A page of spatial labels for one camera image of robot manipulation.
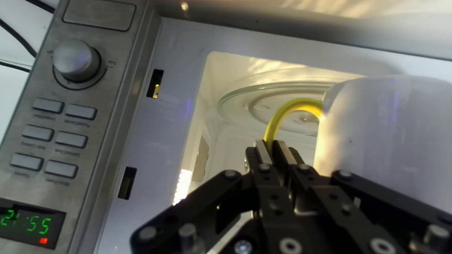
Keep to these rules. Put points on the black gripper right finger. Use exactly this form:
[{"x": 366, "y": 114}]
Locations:
[{"x": 325, "y": 192}]

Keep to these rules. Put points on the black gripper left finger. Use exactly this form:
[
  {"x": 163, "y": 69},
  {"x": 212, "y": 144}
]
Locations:
[{"x": 262, "y": 183}]

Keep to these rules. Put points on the glass microwave turntable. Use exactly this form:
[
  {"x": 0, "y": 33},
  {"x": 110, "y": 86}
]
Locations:
[{"x": 254, "y": 100}]

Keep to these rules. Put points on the silver microwave oven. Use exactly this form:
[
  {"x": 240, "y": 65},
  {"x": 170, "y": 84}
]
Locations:
[{"x": 141, "y": 141}]

